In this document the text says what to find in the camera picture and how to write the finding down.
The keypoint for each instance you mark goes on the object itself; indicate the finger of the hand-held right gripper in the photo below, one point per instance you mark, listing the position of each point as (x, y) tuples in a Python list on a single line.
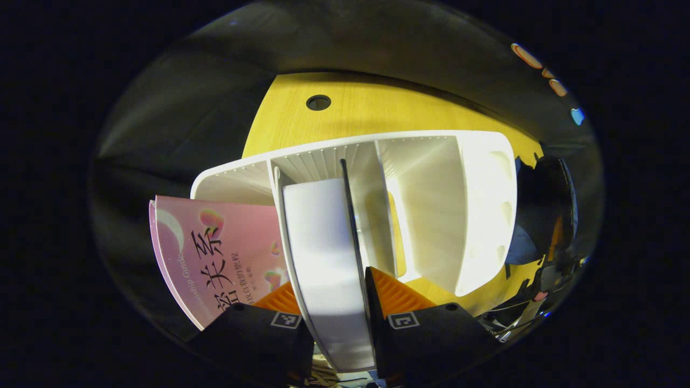
[(558, 237)]

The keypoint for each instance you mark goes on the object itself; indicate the black book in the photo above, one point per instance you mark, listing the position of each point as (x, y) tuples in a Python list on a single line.
[(323, 258)]

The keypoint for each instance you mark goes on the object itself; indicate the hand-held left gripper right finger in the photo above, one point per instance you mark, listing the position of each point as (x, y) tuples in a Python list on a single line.
[(431, 339)]

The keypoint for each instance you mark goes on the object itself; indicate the pink book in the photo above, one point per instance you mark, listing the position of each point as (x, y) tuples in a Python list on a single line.
[(215, 253)]

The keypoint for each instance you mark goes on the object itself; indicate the blue schoolbag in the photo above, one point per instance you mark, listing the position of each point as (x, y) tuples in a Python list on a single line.
[(525, 245)]

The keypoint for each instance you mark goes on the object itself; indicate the black backdrop cloth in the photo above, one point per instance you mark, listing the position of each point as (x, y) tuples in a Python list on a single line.
[(188, 97)]

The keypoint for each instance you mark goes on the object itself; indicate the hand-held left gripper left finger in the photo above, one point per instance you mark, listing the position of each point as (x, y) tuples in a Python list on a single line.
[(253, 339)]

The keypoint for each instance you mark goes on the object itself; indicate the white bookshelf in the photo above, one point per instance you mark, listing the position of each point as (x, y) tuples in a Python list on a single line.
[(431, 205)]

